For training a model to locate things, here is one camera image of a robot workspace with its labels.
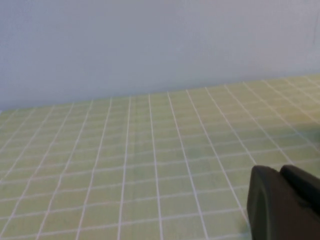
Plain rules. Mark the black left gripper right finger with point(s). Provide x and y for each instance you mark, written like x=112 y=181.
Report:
x=305 y=185

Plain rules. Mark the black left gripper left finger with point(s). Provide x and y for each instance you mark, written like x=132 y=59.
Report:
x=272 y=212

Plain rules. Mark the green white checkered tablecloth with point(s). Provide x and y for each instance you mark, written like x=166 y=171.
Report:
x=125 y=162

